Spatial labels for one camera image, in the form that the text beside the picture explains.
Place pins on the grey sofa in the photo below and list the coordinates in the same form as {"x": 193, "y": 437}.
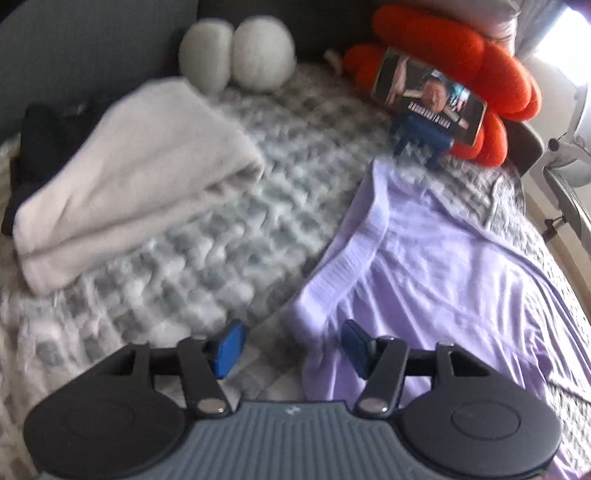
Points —
{"x": 92, "y": 46}

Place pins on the white pillow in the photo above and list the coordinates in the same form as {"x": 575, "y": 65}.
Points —
{"x": 503, "y": 18}

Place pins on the orange knitted cushion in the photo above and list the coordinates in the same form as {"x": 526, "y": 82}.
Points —
{"x": 438, "y": 32}

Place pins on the grey office chair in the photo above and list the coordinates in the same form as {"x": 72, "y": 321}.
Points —
{"x": 572, "y": 194}

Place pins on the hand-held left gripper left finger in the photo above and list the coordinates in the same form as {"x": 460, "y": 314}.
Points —
{"x": 231, "y": 346}

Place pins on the dark folded garment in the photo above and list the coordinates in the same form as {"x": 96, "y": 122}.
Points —
{"x": 46, "y": 134}

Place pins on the purple pants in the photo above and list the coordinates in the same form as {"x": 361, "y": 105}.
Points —
{"x": 438, "y": 277}

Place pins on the blue phone stand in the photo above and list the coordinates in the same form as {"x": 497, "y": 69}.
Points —
{"x": 420, "y": 134}

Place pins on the white plush toy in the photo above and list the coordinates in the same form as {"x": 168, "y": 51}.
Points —
{"x": 258, "y": 55}

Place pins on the folded cream garment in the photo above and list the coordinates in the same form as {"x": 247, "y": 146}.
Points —
{"x": 138, "y": 175}

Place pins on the smartphone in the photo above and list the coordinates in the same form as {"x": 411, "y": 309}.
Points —
{"x": 429, "y": 97}

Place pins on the beige curtain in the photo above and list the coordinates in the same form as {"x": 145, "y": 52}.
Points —
{"x": 540, "y": 27}

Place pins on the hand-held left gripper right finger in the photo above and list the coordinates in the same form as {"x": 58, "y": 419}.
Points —
{"x": 353, "y": 346}

